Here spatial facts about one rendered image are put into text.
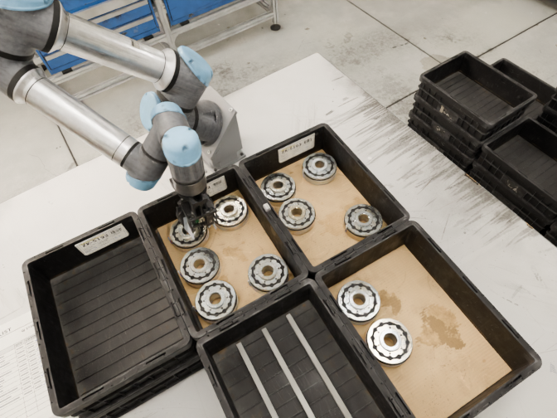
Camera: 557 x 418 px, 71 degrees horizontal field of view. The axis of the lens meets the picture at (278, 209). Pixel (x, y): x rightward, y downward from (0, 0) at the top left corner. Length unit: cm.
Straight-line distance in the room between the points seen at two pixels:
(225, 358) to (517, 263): 87
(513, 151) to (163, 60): 156
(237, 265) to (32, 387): 62
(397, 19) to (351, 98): 188
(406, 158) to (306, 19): 216
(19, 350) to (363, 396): 93
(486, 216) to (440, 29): 223
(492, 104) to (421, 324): 130
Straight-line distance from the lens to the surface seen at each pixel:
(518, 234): 140
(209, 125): 128
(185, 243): 109
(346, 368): 97
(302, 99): 163
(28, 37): 103
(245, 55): 309
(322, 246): 107
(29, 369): 132
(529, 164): 205
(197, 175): 87
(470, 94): 210
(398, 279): 106
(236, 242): 109
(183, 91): 116
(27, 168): 284
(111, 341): 109
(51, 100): 103
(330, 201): 115
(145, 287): 110
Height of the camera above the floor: 178
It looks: 57 degrees down
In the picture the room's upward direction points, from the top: 6 degrees counter-clockwise
